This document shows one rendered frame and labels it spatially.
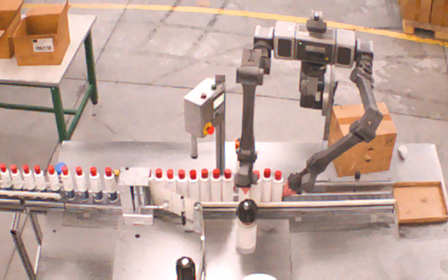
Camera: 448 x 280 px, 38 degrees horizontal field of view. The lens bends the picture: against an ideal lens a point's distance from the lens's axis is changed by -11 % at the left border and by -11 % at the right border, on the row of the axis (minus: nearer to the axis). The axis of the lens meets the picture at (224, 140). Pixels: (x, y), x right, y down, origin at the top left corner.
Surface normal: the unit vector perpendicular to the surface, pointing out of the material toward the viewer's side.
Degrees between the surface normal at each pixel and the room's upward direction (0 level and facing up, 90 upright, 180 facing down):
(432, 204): 0
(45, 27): 89
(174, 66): 0
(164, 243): 0
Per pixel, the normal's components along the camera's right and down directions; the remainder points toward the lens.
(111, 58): 0.00, -0.73
